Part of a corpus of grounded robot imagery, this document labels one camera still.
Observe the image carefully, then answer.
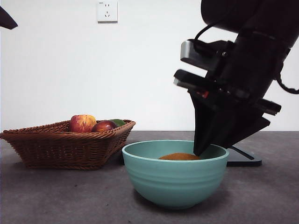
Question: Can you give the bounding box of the brown wicker basket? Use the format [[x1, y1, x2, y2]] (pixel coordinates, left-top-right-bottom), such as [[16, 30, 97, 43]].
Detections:
[[0, 119, 136, 170]]

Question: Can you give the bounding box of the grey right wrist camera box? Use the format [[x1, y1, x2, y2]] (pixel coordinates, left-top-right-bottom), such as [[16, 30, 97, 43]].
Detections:
[[180, 40, 234, 70]]

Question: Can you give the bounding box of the teal ribbed bowl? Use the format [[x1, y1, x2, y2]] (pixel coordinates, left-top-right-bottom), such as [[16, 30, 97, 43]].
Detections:
[[121, 139, 229, 210]]

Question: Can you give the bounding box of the white wall socket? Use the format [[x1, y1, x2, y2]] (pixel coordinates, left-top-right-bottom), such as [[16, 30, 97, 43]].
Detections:
[[97, 0, 118, 23]]

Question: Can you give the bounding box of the dark red plum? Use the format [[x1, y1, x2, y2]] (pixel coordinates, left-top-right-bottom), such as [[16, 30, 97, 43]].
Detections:
[[91, 120, 117, 133]]

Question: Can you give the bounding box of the red and yellow apple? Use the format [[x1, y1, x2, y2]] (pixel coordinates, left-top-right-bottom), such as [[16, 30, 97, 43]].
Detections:
[[69, 114, 97, 133]]

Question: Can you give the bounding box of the brown kiwi fruit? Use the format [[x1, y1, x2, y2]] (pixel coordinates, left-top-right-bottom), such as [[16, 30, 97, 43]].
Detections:
[[158, 153, 201, 161]]

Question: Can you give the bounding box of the black cable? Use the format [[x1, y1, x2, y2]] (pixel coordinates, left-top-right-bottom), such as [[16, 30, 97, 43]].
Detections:
[[193, 22, 234, 51], [275, 70, 299, 94]]

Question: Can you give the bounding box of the green fruit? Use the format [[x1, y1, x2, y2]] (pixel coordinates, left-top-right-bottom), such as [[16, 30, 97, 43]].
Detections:
[[108, 119, 126, 128]]

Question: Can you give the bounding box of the black rectangular tray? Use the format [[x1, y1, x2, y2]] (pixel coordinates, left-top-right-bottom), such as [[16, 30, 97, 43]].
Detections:
[[226, 145, 262, 167]]

